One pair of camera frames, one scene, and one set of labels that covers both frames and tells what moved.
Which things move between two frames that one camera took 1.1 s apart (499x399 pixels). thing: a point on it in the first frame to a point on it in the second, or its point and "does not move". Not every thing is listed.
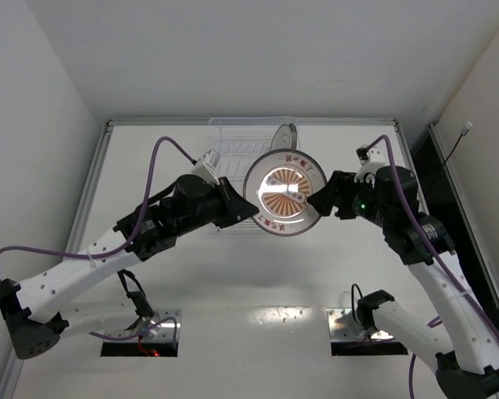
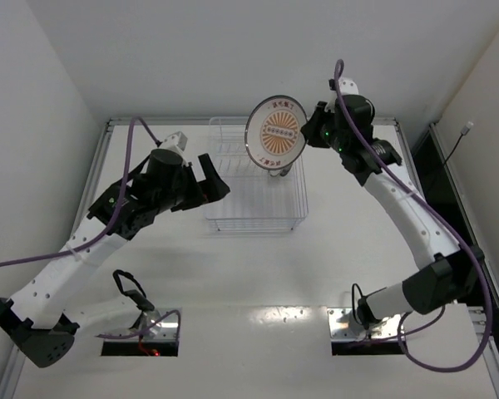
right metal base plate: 342,327 does not move
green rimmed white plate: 281,139 to 284,172
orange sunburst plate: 278,184 to 273,134
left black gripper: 224,202 to 195,185
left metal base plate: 165,332 does not move
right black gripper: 339,196 to 320,125
